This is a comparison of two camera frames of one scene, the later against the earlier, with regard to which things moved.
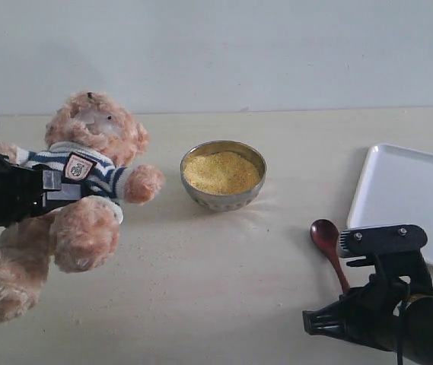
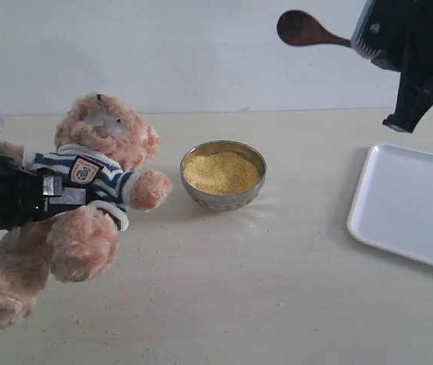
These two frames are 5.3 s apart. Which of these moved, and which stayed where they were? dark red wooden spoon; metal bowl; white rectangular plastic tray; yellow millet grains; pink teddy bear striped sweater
Moved: pink teddy bear striped sweater; dark red wooden spoon
Stayed: metal bowl; white rectangular plastic tray; yellow millet grains
